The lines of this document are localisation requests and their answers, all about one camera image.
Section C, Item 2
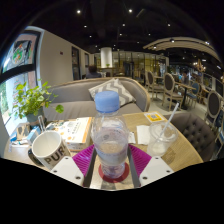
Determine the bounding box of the yellow square table sticker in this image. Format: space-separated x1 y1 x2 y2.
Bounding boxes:
143 111 167 124

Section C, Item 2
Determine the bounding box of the flat round red coaster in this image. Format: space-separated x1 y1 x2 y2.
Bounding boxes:
97 162 130 184

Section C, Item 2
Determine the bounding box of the small blue box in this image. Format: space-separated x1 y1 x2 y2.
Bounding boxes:
26 125 42 144

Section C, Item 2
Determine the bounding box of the person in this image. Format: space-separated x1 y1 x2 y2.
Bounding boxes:
84 64 103 80

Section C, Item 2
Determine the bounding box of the printed menu sheet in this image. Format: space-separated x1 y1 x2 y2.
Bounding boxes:
44 120 66 132

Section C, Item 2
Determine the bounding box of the white paper napkin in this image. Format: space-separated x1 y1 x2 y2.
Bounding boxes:
135 124 152 146

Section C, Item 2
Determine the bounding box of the group of ceiling lights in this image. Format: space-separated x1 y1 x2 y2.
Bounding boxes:
74 8 211 44

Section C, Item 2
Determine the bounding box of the green potted plant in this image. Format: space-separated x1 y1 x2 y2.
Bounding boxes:
11 79 65 126

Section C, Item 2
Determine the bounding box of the dark tufted armchair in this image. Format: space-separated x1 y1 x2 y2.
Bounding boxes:
164 111 218 163

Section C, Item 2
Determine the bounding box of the grey zigzag pillow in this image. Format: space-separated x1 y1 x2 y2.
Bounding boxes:
88 78 136 107

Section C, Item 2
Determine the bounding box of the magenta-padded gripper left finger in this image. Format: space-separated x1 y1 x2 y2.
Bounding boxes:
50 143 98 189

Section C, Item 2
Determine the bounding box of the white round column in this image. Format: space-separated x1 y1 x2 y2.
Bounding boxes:
100 46 114 69

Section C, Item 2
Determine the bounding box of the clear blue-capped water bottle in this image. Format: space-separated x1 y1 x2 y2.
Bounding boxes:
90 90 130 179

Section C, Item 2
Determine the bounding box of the group of dining chairs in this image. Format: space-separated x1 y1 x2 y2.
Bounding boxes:
143 69 224 134

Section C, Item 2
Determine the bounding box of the grey curved sofa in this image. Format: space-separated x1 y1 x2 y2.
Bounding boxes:
43 76 152 122

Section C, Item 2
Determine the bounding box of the clear plastic cup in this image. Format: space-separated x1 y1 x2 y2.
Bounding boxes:
146 120 179 158

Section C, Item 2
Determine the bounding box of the white drinking straw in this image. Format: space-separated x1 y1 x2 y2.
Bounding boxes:
159 102 180 141

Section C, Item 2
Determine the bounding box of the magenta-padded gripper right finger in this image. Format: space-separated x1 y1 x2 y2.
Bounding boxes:
126 143 175 188

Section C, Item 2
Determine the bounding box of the white paper slip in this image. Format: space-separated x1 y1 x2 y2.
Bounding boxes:
128 131 137 145

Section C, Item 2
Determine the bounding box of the black-framed decorated window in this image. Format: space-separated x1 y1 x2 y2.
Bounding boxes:
0 29 43 124

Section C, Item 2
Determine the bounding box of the white printed mug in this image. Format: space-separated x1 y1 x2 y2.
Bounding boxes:
28 130 73 171

